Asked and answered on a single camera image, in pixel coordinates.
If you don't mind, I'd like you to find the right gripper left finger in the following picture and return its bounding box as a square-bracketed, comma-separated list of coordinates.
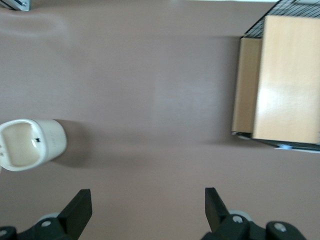
[17, 188, 93, 240]

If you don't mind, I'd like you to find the wooden shelf wire rack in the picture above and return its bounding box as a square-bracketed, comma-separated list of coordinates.
[230, 0, 320, 151]

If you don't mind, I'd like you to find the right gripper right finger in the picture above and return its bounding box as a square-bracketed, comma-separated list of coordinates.
[201, 187, 309, 240]

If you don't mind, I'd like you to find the brown table mat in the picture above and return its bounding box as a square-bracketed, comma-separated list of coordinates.
[0, 0, 320, 240]

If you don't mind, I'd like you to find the aluminium frame profile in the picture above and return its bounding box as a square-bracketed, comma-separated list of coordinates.
[0, 0, 32, 12]

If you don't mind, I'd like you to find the small white trash can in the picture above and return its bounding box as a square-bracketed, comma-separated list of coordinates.
[0, 118, 68, 172]

